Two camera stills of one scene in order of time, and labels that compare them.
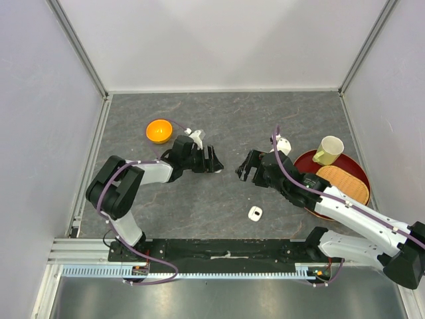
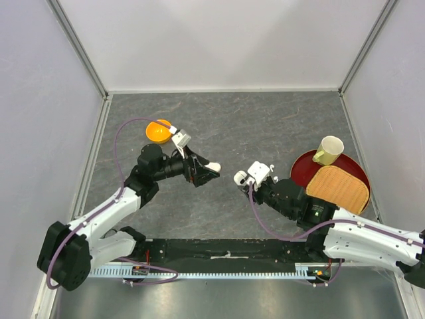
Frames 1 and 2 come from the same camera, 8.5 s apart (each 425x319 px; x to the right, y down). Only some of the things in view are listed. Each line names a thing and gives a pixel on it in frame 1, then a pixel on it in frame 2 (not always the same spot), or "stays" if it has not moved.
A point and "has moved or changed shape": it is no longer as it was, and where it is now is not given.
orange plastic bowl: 159,131 stays
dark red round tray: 346,163 stays
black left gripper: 209,165 to 200,174
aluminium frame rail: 79,48 stays
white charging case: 255,213 has moved or changed shape
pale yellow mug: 329,151 stays
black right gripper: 252,159 to 256,191
